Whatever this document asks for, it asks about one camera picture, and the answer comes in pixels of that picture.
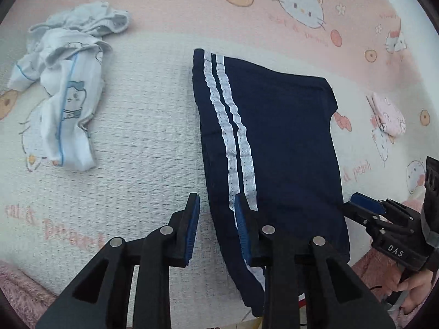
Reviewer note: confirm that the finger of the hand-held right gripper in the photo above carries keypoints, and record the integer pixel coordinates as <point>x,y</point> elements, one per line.
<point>368,203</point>
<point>363,216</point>

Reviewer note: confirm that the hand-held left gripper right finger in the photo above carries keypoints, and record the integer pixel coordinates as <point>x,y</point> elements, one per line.
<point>241,229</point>

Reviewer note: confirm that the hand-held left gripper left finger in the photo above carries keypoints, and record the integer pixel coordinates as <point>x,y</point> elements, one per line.
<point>192,226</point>

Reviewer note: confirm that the navy shorts with white stripes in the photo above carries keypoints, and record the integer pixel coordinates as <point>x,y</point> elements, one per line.
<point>291,144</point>

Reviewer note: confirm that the person's right hand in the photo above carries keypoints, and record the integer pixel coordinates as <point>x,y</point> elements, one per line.
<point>420,286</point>

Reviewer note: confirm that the pink printed folded garment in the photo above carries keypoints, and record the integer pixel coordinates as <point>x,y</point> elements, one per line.
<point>389,116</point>

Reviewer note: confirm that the pink and white printed blanket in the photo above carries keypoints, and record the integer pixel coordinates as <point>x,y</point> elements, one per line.
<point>144,126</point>

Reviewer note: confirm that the pink fluffy robe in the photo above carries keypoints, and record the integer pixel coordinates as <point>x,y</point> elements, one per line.
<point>20,288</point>

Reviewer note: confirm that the light grey printed garment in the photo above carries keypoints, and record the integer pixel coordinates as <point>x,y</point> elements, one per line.
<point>68,75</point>

